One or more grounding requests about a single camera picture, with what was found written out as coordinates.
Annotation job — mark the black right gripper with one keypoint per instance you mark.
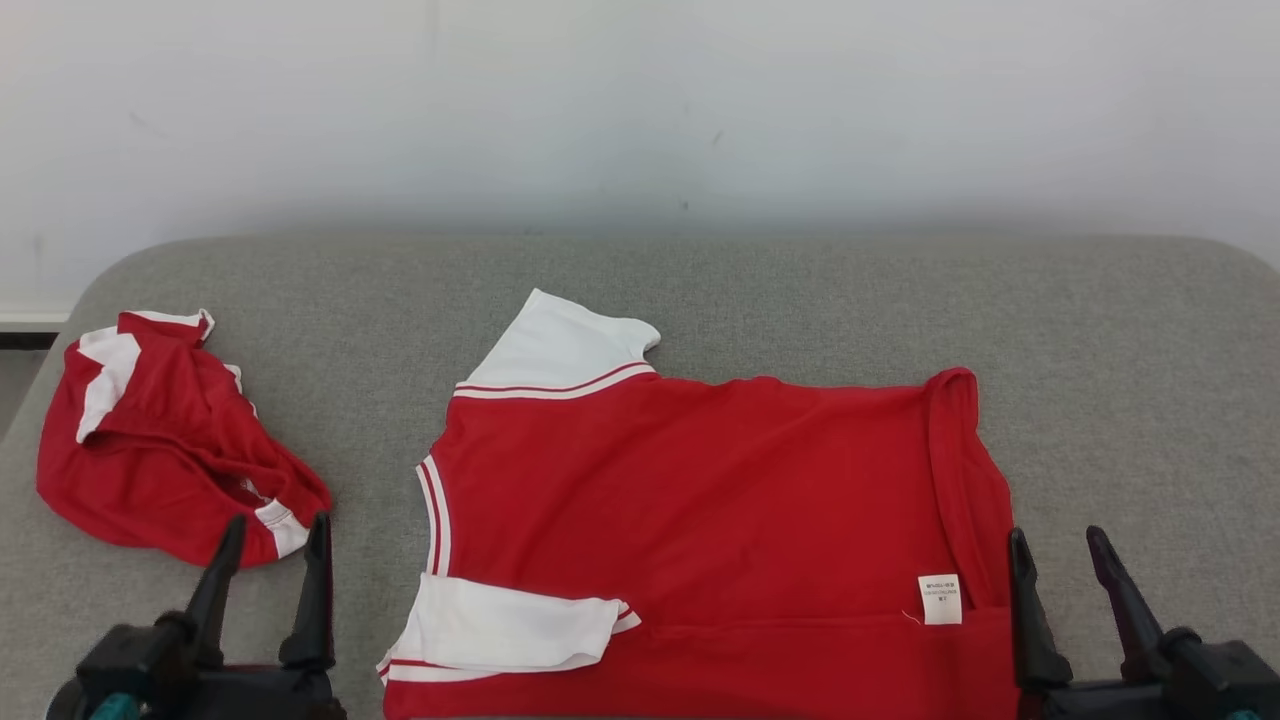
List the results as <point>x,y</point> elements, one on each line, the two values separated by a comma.
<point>1200,690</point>

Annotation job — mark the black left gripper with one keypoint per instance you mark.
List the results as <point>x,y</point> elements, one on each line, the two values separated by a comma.
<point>200,695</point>

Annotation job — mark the red white shorts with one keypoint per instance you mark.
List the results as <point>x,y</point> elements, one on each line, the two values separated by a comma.
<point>160,470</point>

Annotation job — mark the red white jersey shirt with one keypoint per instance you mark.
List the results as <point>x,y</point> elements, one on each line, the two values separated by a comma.
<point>700,500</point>

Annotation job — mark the white wall skirting board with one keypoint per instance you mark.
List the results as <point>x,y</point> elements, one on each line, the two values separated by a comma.
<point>30,313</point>

